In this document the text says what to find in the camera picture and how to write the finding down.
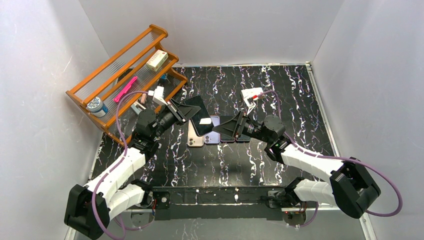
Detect black phone from beige case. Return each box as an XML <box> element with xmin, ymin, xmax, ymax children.
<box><xmin>235</xmin><ymin>134</ymin><xmax>251</xmax><ymax>143</ymax></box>

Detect purple phone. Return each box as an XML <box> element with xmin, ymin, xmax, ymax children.
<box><xmin>220</xmin><ymin>115</ymin><xmax>236</xmax><ymax>143</ymax></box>

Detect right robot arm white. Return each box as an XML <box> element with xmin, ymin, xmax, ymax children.
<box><xmin>212</xmin><ymin>112</ymin><xmax>381</xmax><ymax>219</ymax></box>

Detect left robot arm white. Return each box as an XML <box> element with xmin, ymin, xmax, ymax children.
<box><xmin>64</xmin><ymin>99</ymin><xmax>201</xmax><ymax>240</ymax></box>

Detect small black phone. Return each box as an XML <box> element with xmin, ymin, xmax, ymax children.
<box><xmin>184</xmin><ymin>94</ymin><xmax>214</xmax><ymax>136</ymax></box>

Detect small pink beige item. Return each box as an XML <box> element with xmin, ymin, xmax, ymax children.
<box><xmin>139</xmin><ymin>94</ymin><xmax>147</xmax><ymax>104</ymax></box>

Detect white box on table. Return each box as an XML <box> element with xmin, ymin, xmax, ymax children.
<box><xmin>241</xmin><ymin>87</ymin><xmax>264</xmax><ymax>99</ymax></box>

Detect light blue white stapler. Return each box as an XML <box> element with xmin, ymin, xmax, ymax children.
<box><xmin>131</xmin><ymin>101</ymin><xmax>146</xmax><ymax>115</ymax></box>

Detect pink plastic tool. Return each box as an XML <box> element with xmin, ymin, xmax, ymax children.
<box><xmin>113</xmin><ymin>76</ymin><xmax>138</xmax><ymax>103</ymax></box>

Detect orange wooden shelf rack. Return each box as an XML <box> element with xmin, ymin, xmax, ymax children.
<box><xmin>66</xmin><ymin>24</ymin><xmax>188</xmax><ymax>145</ymax></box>

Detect cream cardboard box on shelf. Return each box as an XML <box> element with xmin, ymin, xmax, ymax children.
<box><xmin>145</xmin><ymin>49</ymin><xmax>168</xmax><ymax>72</ymax></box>

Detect blue jar with lid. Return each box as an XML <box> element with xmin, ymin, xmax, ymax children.
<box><xmin>86</xmin><ymin>96</ymin><xmax>109</xmax><ymax>118</ymax></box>

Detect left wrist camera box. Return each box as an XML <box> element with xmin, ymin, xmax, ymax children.
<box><xmin>147</xmin><ymin>85</ymin><xmax>168</xmax><ymax>106</ymax></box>

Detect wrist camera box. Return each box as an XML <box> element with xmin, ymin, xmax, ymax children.
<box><xmin>242</xmin><ymin>93</ymin><xmax>259</xmax><ymax>115</ymax></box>
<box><xmin>147</xmin><ymin>85</ymin><xmax>168</xmax><ymax>106</ymax></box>

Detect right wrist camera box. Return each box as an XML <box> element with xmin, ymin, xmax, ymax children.
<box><xmin>242</xmin><ymin>93</ymin><xmax>259</xmax><ymax>115</ymax></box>

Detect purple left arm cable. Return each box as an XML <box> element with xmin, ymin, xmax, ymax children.
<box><xmin>91</xmin><ymin>91</ymin><xmax>157</xmax><ymax>240</ymax></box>

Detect black base rail with mounts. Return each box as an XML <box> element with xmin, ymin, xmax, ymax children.
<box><xmin>129</xmin><ymin>185</ymin><xmax>321</xmax><ymax>229</ymax></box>

